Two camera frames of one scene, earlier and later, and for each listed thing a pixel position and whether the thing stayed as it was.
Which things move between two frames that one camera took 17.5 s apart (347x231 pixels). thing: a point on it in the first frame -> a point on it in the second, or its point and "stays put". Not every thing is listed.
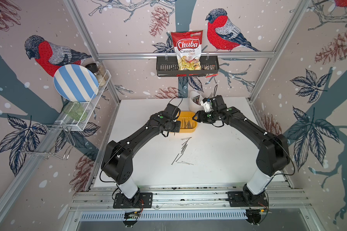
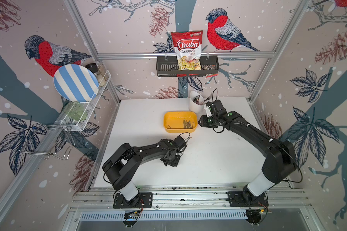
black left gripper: x=178 y=128 -> x=175 y=164
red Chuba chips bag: x=188 y=46 stays put
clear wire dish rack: x=55 y=142 stays put
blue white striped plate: x=76 y=83 stays put
